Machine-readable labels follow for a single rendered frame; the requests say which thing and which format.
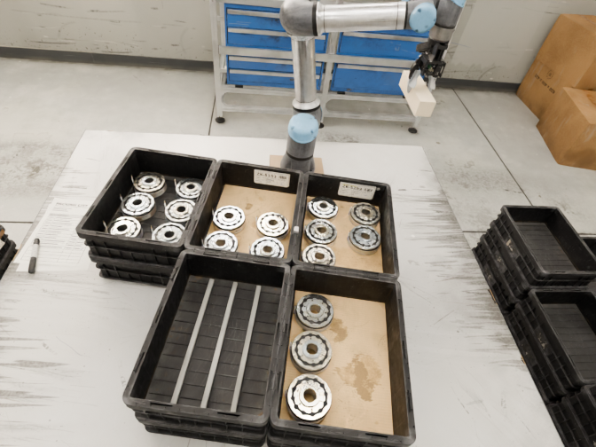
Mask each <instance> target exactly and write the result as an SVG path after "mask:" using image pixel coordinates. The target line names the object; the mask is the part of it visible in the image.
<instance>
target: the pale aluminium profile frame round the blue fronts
mask: <svg viewBox="0 0 596 447"><path fill-rule="evenodd" d="M219 5H220V16H217V11H216V0H213V2H212V0H209V6H210V19H211V33H212V46H213V60H214V73H215V86H216V112H217V118H216V122H217V123H223V122H225V119H224V118H223V117H222V116H223V111H227V112H242V113H259V114H290V115H294V114H293V108H284V107H268V106H239V105H227V104H225V103H224V93H226V92H233V93H247V94H262V95H277V96H291V97H295V90H290V89H277V88H263V87H249V86H243V85H238V84H235V85H225V84H226V83H227V79H226V78H227V69H226V54H228V55H240V56H253V57H265V58H278V59H293V53H292V51H282V50H271V49H258V48H246V47H234V46H225V25H224V3H219ZM217 21H220V23H221V42H222V45H219V44H218V28H217ZM337 35H338V32H332V33H331V39H330V44H329V50H328V54H326V53H315V57H316V61H324V62H326V67H325V73H323V74H322V81H321V86H320V90H317V97H318V98H319V99H320V106H321V108H322V119H321V122H323V119H324V117H337V118H352V119H368V120H384V121H400V122H412V128H409V129H408V131H409V132H411V133H417V130H416V129H415V128H417V127H418V125H419V122H420V118H421V116H414V114H413V112H412V110H411V108H410V106H409V104H408V102H407V100H406V98H405V96H402V97H400V96H387V95H373V94H359V93H345V91H337V92H331V91H328V88H329V82H330V80H332V77H333V74H331V72H332V66H333V62H336V63H349V64H360V65H373V66H384V67H408V68H411V66H412V64H413V63H414V62H415V60H408V59H385V58H374V57H362V56H350V55H338V54H334V52H335V46H336V41H337ZM219 54H221V57H220V60H219ZM332 98H333V99H347V100H362V101H376V102H390V103H405V104H406V105H407V106H408V108H409V111H410V113H411V115H405V114H376V113H360V112H345V111H330V110H327V108H326V107H325V103H327V101H329V100H330V99H332ZM321 122H320V125H319V128H320V129H322V128H324V124H323V123H321Z"/></svg>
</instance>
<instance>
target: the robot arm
mask: <svg viewBox="0 0 596 447"><path fill-rule="evenodd" d="M465 2H466V0H402V2H385V3H367V4H332V5H322V4H321V3H320V2H319V0H285V1H284V3H283V4H282V5H281V8H280V12H279V19H280V23H281V25H282V27H283V28H284V29H285V31H286V33H287V34H288V35H289V36H290V37H291V41H292V53H293V65H294V88H295V99H294V100H293V114H294V116H293V117H292V118H291V120H290V122H289V124H288V134H287V142H286V152H285V154H284V156H283V158H282V160H281V162H280V167H281V168H283V169H295V170H300V171H302V172H303V174H305V173H306V172H315V167H316V166H315V161H314V156H313V154H314V150H315V144H316V140H317V135H318V129H319V125H320V122H321V119H322V108H321V106H320V99H319V98H318V97H317V85H316V57H315V36H321V34H322V33H328V32H351V31H375V30H398V29H412V30H413V31H415V32H416V33H420V34H422V33H426V32H427V31H429V30H430V31H429V36H428V39H427V42H424V43H419V44H417V46H416V51H417V52H418V53H422V54H420V55H419V58H418V59H416V60H415V62H414V63H413V64H412V66H411V69H410V73H409V76H408V83H407V93H409V92H410V90H411V89H412V88H415V86H416V84H417V79H418V77H419V76H420V75H421V76H423V75H426V76H427V88H428V89H429V91H430V90H431V89H433V90H434V89H435V78H437V77H438V76H439V77H440V78H441V76H442V74H443V71H442V72H441V69H442V67H443V70H444V68H445V66H446V63H445V61H444V60H443V58H442V56H443V53H444V50H447V49H448V46H449V45H448V43H449V41H450V39H451V36H452V34H453V32H454V31H455V27H456V25H457V22H458V20H459V16H460V14H461V12H462V9H463V8H464V4H465ZM419 69H420V71H421V72H420V71H419ZM440 72H441V73H440Z"/></svg>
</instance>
